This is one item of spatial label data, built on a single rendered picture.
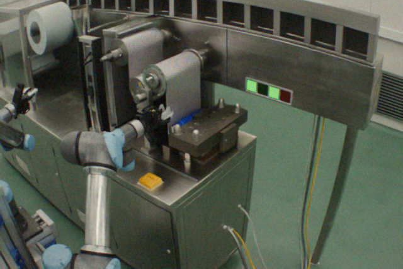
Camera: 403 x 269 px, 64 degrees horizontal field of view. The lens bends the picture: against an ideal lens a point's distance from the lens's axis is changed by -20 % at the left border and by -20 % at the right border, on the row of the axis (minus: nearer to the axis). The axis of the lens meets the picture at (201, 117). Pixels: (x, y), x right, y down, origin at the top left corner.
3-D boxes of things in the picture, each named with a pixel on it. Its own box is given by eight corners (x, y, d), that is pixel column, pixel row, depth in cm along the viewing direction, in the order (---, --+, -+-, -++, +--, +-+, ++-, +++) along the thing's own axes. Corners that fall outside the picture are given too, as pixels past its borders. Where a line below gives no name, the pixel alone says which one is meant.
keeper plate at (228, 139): (219, 152, 183) (220, 131, 178) (232, 143, 190) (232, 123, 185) (223, 154, 182) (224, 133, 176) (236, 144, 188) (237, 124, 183)
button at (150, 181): (139, 183, 163) (138, 179, 162) (150, 176, 168) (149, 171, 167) (150, 189, 160) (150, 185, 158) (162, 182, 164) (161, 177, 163)
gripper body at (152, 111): (164, 108, 167) (143, 119, 159) (165, 125, 171) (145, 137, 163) (151, 103, 171) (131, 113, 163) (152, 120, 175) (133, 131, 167)
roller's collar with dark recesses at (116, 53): (106, 61, 181) (105, 49, 178) (115, 57, 185) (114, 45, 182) (114, 63, 178) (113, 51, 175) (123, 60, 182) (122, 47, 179)
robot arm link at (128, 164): (113, 161, 168) (109, 140, 163) (136, 162, 167) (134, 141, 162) (109, 172, 161) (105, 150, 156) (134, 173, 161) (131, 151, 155)
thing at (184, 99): (167, 128, 180) (165, 91, 171) (199, 109, 197) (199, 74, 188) (168, 129, 180) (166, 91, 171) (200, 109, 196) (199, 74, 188)
